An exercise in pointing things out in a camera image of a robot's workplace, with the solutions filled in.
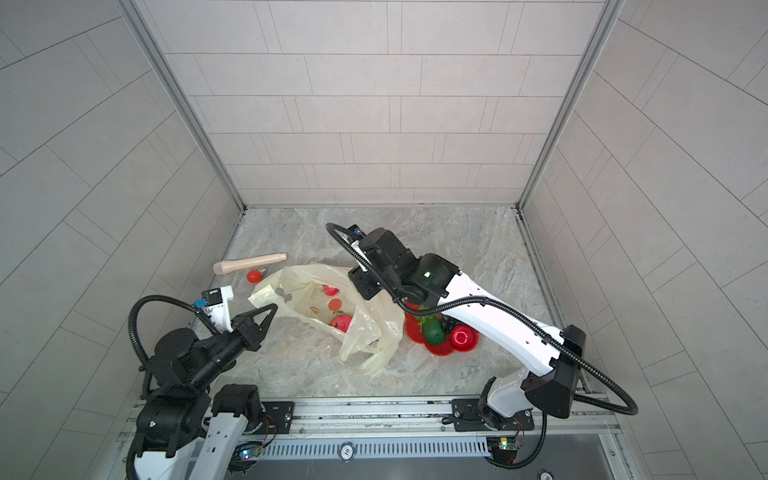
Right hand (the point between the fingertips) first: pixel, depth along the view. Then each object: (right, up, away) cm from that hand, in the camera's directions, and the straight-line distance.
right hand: (355, 272), depth 68 cm
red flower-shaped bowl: (+27, -19, +11) cm, 35 cm away
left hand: (-15, -7, -4) cm, 17 cm away
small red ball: (-36, -5, +26) cm, 45 cm away
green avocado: (+20, -18, +12) cm, 29 cm away
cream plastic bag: (-13, -11, +23) cm, 29 cm away
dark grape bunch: (+24, -16, +14) cm, 32 cm away
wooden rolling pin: (-45, -2, +26) cm, 52 cm away
